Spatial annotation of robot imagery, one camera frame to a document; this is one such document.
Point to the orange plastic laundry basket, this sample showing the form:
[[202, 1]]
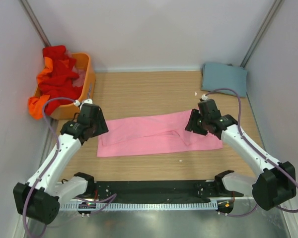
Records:
[[66, 111]]

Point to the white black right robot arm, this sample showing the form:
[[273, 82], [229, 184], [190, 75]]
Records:
[[274, 181]]

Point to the orange t shirt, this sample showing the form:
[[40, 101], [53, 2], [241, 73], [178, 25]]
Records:
[[35, 104]]

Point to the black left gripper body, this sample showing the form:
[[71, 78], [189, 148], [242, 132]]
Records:
[[93, 125]]

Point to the light pink garment in basket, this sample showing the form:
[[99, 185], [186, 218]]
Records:
[[74, 74]]

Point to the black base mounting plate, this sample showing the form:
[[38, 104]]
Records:
[[161, 191]]

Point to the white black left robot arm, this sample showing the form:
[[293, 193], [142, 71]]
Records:
[[40, 198]]

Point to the folded teal t shirt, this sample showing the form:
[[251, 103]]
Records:
[[218, 75]]

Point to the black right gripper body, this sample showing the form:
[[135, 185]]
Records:
[[204, 120]]

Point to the pink t shirt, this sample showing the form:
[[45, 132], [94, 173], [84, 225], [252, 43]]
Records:
[[153, 135]]

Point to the red t shirt pile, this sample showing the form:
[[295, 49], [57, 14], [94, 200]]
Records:
[[55, 85]]

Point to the white slotted cable duct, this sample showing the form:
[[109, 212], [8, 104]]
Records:
[[81, 206]]

